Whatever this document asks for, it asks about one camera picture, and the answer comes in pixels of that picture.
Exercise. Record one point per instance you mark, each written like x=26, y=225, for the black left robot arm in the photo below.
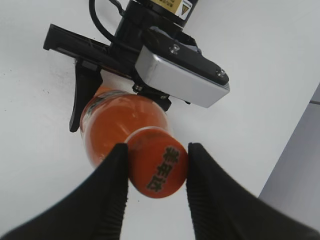
x=120, y=56

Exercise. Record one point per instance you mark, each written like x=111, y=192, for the orange soda plastic bottle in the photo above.
x=112, y=115

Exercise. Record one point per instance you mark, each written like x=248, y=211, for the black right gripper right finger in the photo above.
x=221, y=209

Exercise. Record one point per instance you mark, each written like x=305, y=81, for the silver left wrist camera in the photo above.
x=180, y=70

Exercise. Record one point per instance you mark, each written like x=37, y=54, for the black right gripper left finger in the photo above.
x=93, y=211

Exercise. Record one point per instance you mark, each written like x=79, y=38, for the orange bottle cap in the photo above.
x=157, y=162

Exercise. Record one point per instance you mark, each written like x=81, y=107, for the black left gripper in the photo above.
x=121, y=55

